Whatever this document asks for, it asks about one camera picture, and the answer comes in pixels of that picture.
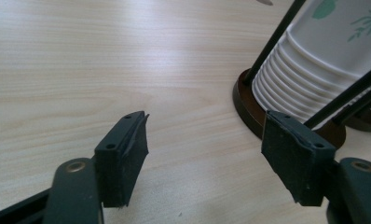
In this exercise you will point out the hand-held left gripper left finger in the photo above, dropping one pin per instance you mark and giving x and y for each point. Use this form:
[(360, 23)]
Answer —
[(120, 161)]

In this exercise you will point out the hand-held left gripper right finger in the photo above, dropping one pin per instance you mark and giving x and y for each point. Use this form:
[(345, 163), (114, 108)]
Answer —
[(295, 161)]

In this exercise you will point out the dark cup holder rack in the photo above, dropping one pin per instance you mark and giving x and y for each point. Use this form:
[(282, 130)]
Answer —
[(252, 109)]

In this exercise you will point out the stack of white paper cups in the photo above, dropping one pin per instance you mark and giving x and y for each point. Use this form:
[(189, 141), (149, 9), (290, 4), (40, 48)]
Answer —
[(323, 56)]

